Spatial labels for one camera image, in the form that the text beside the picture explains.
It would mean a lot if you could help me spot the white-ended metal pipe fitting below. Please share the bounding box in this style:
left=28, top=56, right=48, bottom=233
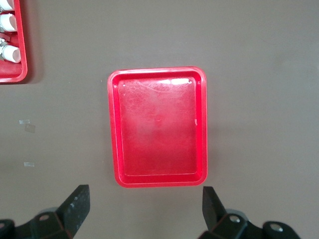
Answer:
left=0, top=44, right=22, bottom=64
left=0, top=13, right=18, bottom=33
left=0, top=0, right=14, bottom=12

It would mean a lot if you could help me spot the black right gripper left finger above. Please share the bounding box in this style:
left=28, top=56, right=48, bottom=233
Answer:
left=0, top=184, right=90, bottom=239

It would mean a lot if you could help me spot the red plastic tray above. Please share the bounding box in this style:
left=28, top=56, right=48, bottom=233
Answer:
left=0, top=0, right=28, bottom=84
left=107, top=66, right=208, bottom=189

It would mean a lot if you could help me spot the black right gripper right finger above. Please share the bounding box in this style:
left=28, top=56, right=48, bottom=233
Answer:
left=199, top=186, right=300, bottom=239

